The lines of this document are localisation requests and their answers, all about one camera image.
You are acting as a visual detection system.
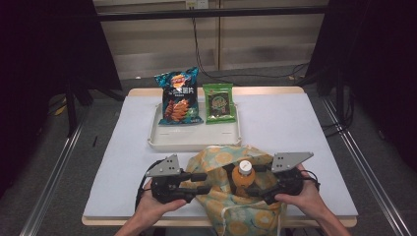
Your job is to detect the black horizontal bar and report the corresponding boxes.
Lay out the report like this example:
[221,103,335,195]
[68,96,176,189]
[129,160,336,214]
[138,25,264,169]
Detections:
[96,5,328,23]

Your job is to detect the blue potato chip bag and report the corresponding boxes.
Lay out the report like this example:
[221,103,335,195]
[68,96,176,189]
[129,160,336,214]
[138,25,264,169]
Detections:
[153,66,205,126]

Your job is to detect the metal floor rail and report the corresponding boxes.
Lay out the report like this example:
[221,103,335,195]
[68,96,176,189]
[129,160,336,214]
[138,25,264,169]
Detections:
[321,96,412,236]
[19,121,88,236]

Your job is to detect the green snack packet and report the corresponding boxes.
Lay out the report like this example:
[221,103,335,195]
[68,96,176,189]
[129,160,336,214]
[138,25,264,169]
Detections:
[202,83,237,125]

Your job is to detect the black wall cable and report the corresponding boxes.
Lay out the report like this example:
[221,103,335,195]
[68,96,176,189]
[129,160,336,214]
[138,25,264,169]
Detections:
[191,18,311,87]

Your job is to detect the person's right hand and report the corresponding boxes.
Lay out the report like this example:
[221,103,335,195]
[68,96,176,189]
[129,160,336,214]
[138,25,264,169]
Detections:
[274,165,324,219]

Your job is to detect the right hand-held gripper cable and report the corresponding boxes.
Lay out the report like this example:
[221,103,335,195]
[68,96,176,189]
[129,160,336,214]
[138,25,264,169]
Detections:
[301,169,321,193]

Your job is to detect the lemon print cloth bag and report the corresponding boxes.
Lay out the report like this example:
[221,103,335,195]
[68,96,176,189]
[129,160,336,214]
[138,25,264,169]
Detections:
[181,145,288,236]

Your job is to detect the yellow floor item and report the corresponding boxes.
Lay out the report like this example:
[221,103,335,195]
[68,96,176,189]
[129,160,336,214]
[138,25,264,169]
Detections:
[53,97,69,116]

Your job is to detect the hand-held gripper cable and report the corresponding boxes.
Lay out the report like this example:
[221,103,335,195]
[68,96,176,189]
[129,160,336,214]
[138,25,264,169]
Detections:
[301,169,321,193]
[135,159,165,210]

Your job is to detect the white wall socket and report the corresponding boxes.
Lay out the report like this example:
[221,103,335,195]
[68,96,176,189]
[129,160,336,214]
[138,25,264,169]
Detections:
[185,0,209,10]

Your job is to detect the orange drink bottle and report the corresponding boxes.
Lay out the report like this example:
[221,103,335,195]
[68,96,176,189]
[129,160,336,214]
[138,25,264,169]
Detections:
[231,160,256,198]

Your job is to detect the dark curtain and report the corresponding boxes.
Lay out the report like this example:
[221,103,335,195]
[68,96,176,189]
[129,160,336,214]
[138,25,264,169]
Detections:
[304,0,417,171]
[0,0,123,198]

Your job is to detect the person's left hand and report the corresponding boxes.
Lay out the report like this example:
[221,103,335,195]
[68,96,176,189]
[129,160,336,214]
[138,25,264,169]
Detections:
[135,181,188,227]

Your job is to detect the black floor cables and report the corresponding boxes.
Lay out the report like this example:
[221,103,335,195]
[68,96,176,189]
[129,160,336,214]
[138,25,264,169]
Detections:
[323,92,356,138]

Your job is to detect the black metal stand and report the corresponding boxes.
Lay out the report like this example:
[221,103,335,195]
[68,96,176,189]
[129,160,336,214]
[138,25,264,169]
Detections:
[63,78,126,137]

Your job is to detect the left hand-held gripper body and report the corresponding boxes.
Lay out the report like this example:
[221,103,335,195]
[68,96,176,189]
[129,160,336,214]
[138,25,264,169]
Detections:
[146,153,198,205]

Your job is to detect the left hand-held gripper cable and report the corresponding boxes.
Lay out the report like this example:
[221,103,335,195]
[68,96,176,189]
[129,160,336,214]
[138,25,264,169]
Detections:
[135,159,165,210]

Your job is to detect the white plastic tray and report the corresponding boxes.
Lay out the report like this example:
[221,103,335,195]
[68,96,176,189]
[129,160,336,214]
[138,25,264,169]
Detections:
[147,101,243,152]

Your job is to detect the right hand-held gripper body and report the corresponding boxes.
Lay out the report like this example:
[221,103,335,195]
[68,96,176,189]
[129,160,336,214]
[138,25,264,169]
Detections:
[262,151,315,206]

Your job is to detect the wooden table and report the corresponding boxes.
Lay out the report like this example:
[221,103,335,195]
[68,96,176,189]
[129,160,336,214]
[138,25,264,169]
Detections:
[81,86,358,228]

